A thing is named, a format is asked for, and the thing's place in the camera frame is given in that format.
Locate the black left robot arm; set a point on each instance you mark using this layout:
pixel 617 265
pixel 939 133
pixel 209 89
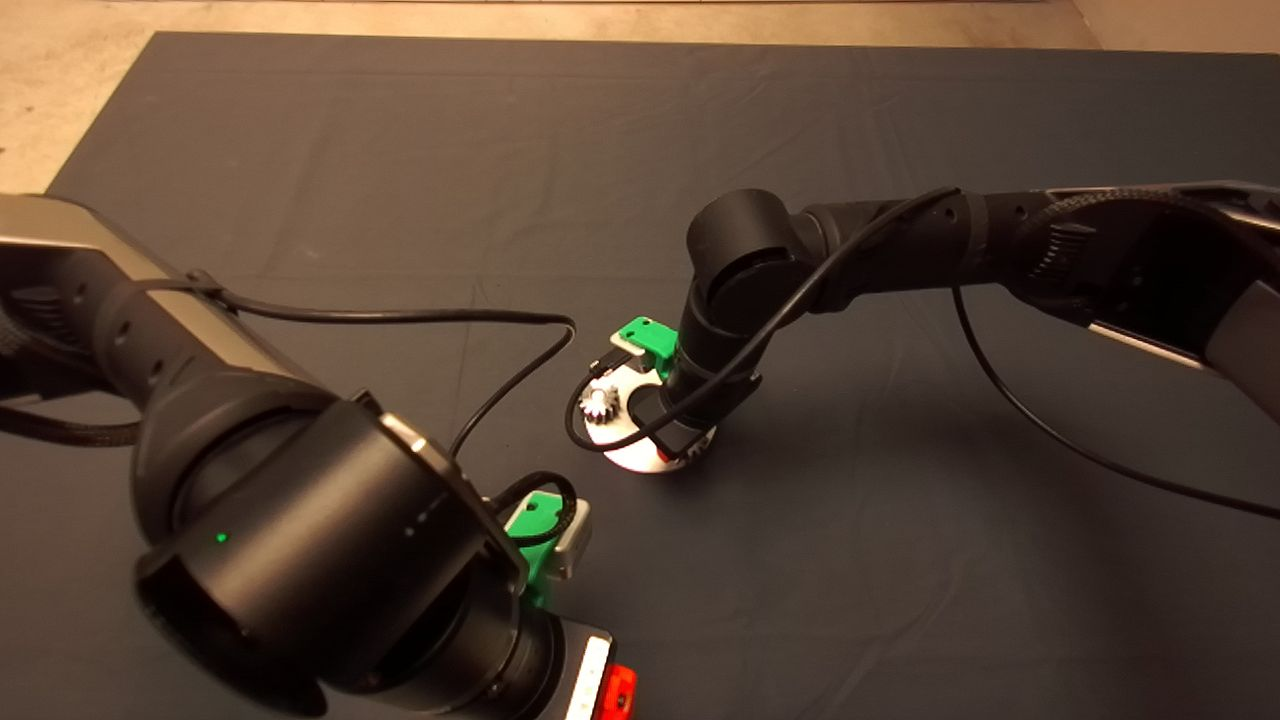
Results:
pixel 320 530

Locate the left green camera mount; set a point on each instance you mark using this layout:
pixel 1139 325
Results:
pixel 535 525

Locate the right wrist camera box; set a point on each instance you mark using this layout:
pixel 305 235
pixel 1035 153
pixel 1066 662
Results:
pixel 625 345

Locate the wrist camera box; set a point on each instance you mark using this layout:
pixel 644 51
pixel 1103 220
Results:
pixel 572 535
pixel 625 345

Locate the right green camera mount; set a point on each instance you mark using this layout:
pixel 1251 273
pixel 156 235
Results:
pixel 650 338

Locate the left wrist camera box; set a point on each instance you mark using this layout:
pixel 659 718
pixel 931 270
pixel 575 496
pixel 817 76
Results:
pixel 572 535

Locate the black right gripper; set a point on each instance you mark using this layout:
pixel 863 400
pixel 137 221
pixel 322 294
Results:
pixel 695 405

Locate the dark grey table cloth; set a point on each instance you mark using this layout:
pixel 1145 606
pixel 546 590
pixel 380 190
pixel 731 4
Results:
pixel 900 600

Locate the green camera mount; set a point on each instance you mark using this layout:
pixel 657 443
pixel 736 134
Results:
pixel 650 338
pixel 535 525

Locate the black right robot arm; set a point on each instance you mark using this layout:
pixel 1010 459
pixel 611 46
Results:
pixel 750 245

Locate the round metal carrier plate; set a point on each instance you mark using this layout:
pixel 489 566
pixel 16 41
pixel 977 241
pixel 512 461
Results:
pixel 630 455

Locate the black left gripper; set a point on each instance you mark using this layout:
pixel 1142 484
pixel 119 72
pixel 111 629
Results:
pixel 545 670

